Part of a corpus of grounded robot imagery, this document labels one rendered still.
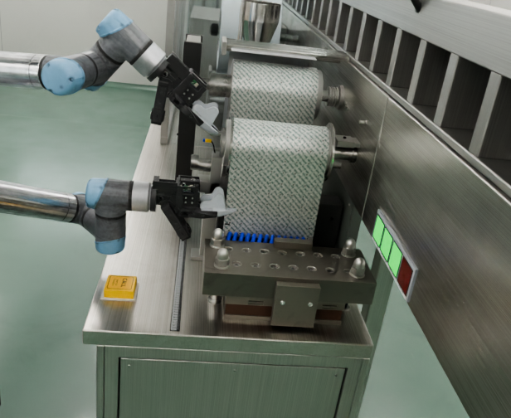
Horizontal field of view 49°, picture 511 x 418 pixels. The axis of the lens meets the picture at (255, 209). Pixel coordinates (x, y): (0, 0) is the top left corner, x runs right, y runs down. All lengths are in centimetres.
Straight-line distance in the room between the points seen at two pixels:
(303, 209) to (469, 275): 65
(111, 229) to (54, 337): 140
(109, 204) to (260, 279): 40
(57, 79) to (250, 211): 55
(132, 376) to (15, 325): 154
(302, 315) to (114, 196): 52
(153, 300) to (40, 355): 134
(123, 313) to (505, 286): 86
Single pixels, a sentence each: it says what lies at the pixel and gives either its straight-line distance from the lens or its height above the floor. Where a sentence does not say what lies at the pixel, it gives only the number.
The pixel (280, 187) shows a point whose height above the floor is 117.
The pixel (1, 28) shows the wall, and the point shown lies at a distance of 731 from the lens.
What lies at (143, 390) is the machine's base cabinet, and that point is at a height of 73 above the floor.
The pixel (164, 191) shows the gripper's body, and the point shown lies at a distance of 139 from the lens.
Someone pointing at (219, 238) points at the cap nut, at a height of 106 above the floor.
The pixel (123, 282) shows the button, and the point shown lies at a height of 92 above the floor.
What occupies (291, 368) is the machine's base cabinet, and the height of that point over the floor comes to 82.
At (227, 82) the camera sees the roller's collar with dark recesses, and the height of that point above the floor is 135.
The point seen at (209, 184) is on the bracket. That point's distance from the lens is 147.
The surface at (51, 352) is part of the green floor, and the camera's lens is 270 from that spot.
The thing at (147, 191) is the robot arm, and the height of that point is 114.
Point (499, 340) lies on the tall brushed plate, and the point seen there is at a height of 128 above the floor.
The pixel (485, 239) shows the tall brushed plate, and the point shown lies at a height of 137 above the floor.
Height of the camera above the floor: 170
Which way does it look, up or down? 25 degrees down
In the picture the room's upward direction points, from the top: 8 degrees clockwise
